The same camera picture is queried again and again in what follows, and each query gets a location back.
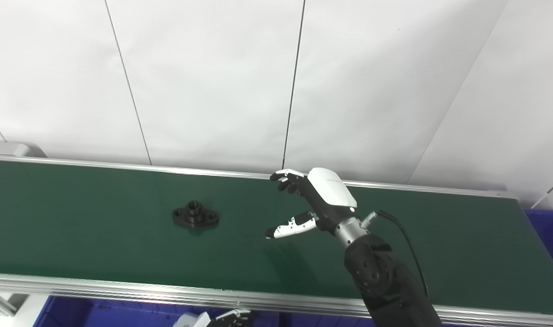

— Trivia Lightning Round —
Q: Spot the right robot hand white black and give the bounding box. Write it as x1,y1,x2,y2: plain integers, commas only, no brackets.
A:
265,167,358,240

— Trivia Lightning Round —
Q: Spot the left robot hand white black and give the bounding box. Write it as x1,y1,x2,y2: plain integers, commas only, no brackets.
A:
174,309,257,327

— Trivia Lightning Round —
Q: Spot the black flange part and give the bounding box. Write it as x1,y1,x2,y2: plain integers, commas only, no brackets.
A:
172,200,220,229

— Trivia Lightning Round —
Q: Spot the blue plastic bin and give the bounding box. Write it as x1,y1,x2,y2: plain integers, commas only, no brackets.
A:
276,311,372,327
34,295,277,327
524,209,553,282

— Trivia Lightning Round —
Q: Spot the green conveyor belt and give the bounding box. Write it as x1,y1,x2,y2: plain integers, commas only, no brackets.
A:
0,159,553,316
0,154,553,327

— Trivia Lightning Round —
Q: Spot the grey conveyor motor housing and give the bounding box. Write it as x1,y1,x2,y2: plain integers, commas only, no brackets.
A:
0,141,47,159

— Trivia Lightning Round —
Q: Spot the white stand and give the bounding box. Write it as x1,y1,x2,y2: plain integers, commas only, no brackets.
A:
0,293,49,327

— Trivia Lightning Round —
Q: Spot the thin white black rod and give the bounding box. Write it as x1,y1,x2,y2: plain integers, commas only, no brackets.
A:
531,183,553,209

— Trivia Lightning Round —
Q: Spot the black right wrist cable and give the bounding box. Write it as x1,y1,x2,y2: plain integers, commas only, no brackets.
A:
360,209,430,299

